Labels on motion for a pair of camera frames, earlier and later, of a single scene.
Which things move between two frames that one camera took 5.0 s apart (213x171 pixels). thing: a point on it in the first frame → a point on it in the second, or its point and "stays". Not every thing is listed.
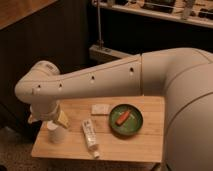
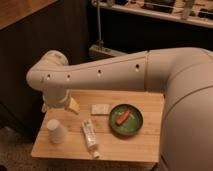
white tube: x=90 y=136 stays
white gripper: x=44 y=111 → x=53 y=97
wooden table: x=107 y=128 stays
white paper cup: x=56 y=134 stays
